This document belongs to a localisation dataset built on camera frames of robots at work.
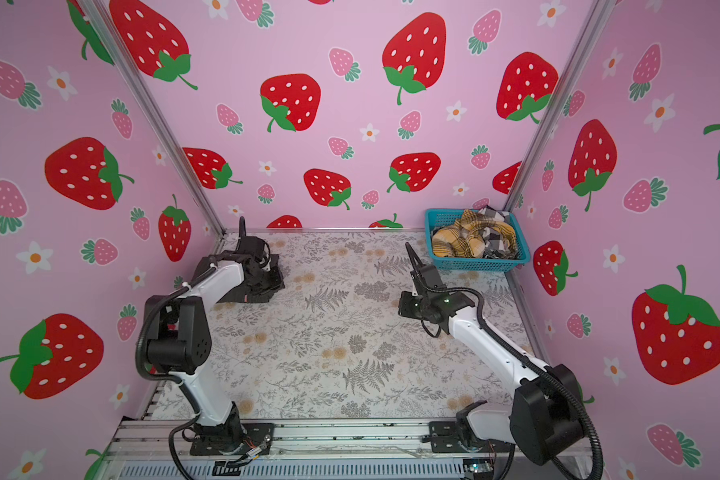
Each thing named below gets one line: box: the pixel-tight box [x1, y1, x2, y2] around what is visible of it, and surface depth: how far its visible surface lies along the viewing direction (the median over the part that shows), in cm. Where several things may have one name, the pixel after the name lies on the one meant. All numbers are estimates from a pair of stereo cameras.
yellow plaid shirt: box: [432, 210, 517, 258], surface depth 106 cm
